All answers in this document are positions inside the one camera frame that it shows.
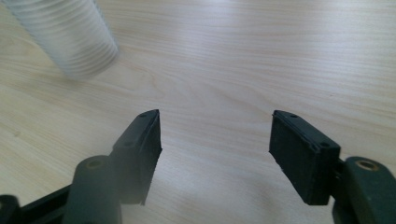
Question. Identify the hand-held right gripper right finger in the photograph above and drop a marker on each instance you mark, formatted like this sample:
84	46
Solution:
303	161

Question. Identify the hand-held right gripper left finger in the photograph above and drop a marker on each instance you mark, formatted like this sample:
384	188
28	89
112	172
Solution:
137	158

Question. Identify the stack of white plastic cups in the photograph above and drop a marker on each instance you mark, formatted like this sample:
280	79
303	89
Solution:
68	34

